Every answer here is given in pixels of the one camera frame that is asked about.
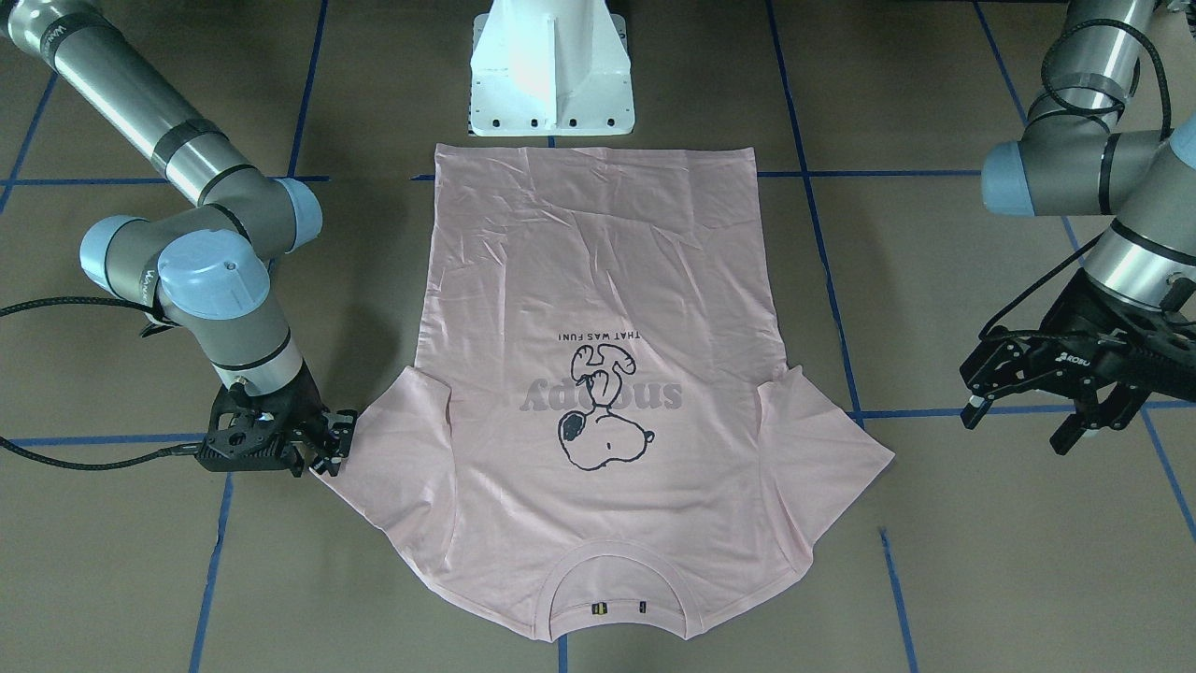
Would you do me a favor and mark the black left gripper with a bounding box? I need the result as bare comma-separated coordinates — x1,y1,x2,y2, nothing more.
960,271,1192,455

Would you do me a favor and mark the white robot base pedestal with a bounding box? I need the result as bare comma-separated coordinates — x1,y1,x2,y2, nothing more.
466,1,636,137

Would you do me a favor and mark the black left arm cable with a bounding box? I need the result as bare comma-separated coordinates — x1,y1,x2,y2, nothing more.
976,19,1174,342

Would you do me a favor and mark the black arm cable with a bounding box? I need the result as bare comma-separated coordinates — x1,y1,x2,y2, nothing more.
976,19,1174,342
0,296,221,471

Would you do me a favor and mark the pink Snoopy t-shirt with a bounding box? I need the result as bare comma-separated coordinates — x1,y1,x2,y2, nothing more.
327,145,893,640

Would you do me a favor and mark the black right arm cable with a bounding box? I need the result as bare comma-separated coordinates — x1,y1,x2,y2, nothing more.
0,296,221,471

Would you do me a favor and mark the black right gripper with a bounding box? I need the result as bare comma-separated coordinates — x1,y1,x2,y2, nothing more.
196,365,359,477

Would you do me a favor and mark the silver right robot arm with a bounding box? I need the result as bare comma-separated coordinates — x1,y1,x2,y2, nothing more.
4,1,358,477

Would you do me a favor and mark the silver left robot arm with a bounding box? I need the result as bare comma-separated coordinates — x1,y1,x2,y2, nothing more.
960,1,1195,455

